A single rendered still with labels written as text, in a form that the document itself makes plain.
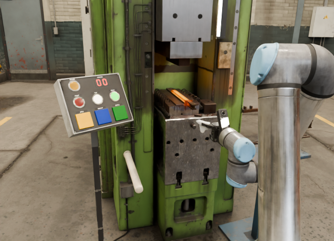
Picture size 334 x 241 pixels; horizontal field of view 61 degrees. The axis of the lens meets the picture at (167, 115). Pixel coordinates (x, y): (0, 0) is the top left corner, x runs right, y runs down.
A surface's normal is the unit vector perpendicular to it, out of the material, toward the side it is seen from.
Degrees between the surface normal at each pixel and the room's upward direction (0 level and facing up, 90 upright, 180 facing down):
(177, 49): 90
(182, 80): 90
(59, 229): 0
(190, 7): 90
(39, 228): 0
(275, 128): 73
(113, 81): 60
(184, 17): 90
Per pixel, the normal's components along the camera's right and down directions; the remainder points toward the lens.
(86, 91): 0.57, -0.26
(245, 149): 0.27, 0.22
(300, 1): 0.07, 0.31
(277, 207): -0.42, -0.03
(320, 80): -0.03, 0.76
